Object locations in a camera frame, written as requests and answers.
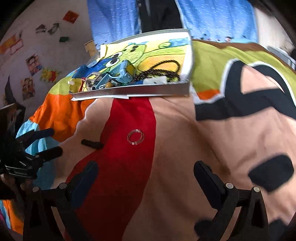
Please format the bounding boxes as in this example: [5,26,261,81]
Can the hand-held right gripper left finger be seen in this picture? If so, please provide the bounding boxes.
[22,161,99,241]

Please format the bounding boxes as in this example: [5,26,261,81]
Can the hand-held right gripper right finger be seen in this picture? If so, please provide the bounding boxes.
[194,161,270,241]

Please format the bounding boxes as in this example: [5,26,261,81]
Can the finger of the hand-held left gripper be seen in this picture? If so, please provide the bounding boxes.
[34,146,63,163]
[16,128,55,149]

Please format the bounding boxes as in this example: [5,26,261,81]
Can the black bar clip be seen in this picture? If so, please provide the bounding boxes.
[81,139,104,150]

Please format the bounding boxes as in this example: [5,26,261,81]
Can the clear bangle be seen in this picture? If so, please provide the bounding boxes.
[127,129,145,146]

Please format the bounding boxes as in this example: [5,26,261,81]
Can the blue digital watch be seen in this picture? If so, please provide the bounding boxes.
[101,60,136,90]

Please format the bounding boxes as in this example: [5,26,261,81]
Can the shallow white box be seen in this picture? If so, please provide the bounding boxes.
[69,29,194,100]

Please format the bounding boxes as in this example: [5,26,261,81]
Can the dark bead bracelet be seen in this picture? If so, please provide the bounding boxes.
[136,60,181,83]

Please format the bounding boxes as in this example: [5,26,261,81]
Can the colourful printed blanket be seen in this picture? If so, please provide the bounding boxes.
[0,39,296,241]

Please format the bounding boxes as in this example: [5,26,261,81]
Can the cartoon family poster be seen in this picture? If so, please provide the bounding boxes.
[21,77,36,101]

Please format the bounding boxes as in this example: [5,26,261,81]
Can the yellow bear poster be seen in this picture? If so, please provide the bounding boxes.
[40,67,62,84]

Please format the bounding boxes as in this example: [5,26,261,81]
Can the cartoon boy poster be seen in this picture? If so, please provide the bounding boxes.
[26,54,43,76]

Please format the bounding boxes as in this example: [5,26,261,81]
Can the white paper sheets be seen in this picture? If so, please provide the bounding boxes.
[70,93,130,101]

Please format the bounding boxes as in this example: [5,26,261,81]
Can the silver hair claw clip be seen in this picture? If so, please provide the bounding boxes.
[85,72,102,89]

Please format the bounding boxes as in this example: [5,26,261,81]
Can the wooden board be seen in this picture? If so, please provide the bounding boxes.
[84,39,99,57]

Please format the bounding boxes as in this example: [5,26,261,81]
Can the red diamond paper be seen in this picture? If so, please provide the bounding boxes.
[63,10,80,24]

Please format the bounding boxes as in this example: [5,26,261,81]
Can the blue dotted curtain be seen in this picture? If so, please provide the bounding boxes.
[87,0,143,47]
[174,0,258,43]

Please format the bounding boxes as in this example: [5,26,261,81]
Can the green cartoon drawing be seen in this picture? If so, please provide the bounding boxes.
[76,31,192,89]

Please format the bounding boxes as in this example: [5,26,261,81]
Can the black hanging clothes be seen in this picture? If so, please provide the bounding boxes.
[137,0,184,33]

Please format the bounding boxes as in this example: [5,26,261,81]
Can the red framed wall certificate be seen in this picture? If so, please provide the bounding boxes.
[9,39,24,55]

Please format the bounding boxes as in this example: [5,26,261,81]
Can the yellow wall certificate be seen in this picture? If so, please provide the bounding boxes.
[0,32,23,52]

